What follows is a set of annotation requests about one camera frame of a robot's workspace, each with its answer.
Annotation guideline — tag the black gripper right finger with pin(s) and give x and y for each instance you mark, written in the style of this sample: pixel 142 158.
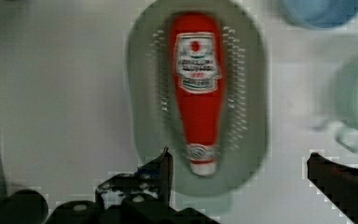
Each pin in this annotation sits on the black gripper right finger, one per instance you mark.
pixel 339 183

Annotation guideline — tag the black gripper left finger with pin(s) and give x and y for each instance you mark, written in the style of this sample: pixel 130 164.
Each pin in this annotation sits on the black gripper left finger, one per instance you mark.
pixel 150 185

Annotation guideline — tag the red ketchup bottle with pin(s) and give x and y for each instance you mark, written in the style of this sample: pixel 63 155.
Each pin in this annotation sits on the red ketchup bottle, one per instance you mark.
pixel 199 78

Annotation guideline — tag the green oval strainer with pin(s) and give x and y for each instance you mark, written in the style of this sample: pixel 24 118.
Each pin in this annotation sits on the green oval strainer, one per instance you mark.
pixel 155 117

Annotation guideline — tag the green mug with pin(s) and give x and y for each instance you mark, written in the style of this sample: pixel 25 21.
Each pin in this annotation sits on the green mug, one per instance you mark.
pixel 344 106

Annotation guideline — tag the blue cup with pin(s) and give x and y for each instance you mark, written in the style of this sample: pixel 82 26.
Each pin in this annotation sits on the blue cup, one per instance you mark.
pixel 318 14

